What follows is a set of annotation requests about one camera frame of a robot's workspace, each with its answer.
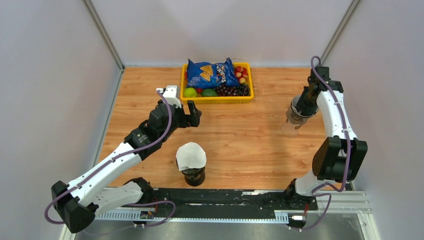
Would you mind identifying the dark purple grapes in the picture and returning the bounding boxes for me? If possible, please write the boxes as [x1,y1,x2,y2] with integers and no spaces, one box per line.
[213,84,251,97]

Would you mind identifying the dark coffee dripper on stand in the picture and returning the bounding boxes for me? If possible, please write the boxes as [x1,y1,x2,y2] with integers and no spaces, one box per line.
[176,159,206,187]

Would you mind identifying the dark green avocado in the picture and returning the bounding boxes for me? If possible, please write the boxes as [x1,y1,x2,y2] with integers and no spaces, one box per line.
[200,88,218,97]

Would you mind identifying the yellow plastic tray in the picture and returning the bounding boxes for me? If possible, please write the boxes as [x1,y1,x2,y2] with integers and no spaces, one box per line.
[179,62,255,104]

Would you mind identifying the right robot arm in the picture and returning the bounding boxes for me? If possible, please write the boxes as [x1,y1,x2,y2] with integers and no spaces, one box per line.
[285,65,368,209]

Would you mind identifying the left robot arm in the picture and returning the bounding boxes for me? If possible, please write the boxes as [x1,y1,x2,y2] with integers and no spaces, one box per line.
[51,100,202,234]

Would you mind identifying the clear glass carafe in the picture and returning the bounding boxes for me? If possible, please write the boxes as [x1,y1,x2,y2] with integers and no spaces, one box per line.
[280,121,303,138]

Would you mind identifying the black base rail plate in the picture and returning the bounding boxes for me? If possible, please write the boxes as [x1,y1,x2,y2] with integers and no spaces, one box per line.
[139,188,318,220]

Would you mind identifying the red peaches bunch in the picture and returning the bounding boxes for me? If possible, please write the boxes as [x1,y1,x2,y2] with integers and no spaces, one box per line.
[234,65,249,84]

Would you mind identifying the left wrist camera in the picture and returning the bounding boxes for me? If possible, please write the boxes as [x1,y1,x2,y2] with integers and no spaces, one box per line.
[156,85,183,108]

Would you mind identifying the white paper coffee filter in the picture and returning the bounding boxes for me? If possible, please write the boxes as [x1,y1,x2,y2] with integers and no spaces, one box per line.
[176,142,207,172]

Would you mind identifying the light green apple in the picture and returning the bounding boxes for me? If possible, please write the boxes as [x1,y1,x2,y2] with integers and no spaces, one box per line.
[183,87,198,98]

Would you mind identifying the blue chips bag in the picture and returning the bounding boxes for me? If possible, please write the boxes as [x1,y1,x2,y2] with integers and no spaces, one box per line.
[186,57,240,89]

